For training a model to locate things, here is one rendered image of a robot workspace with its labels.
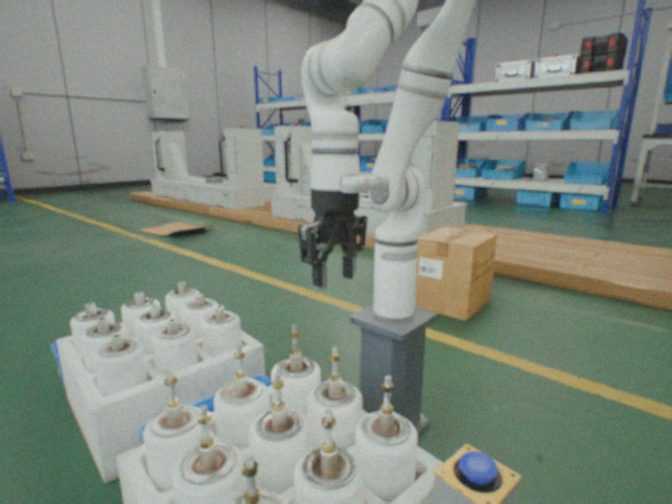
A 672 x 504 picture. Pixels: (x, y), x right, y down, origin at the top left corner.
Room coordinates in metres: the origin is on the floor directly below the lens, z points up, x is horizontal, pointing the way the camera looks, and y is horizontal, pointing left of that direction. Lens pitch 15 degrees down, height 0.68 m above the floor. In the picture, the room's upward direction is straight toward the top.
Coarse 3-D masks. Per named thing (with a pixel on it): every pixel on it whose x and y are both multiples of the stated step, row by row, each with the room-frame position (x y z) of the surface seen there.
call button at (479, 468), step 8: (464, 456) 0.39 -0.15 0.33; (472, 456) 0.39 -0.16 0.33; (480, 456) 0.39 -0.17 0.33; (488, 456) 0.39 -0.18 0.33; (464, 464) 0.38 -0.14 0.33; (472, 464) 0.38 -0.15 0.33; (480, 464) 0.38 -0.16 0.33; (488, 464) 0.38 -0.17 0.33; (464, 472) 0.37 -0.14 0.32; (472, 472) 0.37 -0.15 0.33; (480, 472) 0.37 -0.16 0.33; (488, 472) 0.37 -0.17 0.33; (496, 472) 0.37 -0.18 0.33; (472, 480) 0.37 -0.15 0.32; (480, 480) 0.36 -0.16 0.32; (488, 480) 0.36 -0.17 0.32
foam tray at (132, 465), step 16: (272, 400) 0.74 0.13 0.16; (144, 448) 0.58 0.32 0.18; (352, 448) 0.58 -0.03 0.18; (128, 464) 0.54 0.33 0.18; (144, 464) 0.56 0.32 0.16; (416, 464) 0.55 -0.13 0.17; (432, 464) 0.54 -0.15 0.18; (128, 480) 0.51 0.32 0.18; (144, 480) 0.51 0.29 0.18; (416, 480) 0.51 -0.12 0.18; (432, 480) 0.51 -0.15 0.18; (128, 496) 0.52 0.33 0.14; (144, 496) 0.48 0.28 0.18; (160, 496) 0.48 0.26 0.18; (288, 496) 0.48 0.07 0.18; (368, 496) 0.48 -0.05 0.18; (400, 496) 0.48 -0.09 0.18; (416, 496) 0.48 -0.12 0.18; (432, 496) 0.50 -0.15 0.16
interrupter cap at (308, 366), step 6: (282, 360) 0.74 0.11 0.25; (288, 360) 0.74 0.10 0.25; (306, 360) 0.74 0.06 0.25; (282, 366) 0.71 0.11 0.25; (288, 366) 0.72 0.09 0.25; (306, 366) 0.72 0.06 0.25; (312, 366) 0.71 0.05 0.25; (282, 372) 0.69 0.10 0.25; (288, 372) 0.69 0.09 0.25; (294, 372) 0.69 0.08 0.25; (300, 372) 0.69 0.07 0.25; (306, 372) 0.69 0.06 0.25; (312, 372) 0.70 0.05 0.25
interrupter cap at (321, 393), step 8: (320, 384) 0.65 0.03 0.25; (328, 384) 0.65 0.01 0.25; (344, 384) 0.65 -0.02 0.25; (320, 392) 0.63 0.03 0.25; (328, 392) 0.63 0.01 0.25; (344, 392) 0.63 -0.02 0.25; (352, 392) 0.63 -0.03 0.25; (320, 400) 0.60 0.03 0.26; (328, 400) 0.60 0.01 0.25; (336, 400) 0.61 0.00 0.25; (344, 400) 0.61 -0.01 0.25; (352, 400) 0.61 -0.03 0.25
